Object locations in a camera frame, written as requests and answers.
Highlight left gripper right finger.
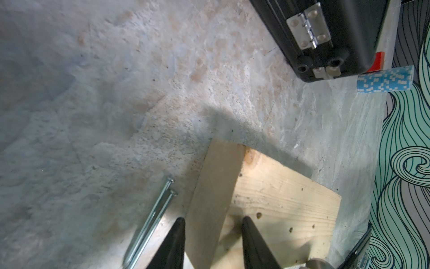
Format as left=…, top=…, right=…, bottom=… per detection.
left=241, top=216, right=281, bottom=269

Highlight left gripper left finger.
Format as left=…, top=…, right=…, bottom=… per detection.
left=147, top=217, right=185, bottom=269

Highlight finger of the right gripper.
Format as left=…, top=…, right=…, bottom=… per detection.
left=338, top=222, right=373, bottom=269

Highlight steel nail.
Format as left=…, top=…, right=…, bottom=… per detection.
left=127, top=189, right=177, bottom=269
left=123, top=177, right=175, bottom=269

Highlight wooden handle claw hammer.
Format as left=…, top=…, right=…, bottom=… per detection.
left=300, top=258, right=334, bottom=269

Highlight wooden block with nails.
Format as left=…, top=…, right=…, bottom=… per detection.
left=185, top=140, right=342, bottom=269

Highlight black hard case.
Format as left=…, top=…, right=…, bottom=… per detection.
left=252, top=0, right=390, bottom=83

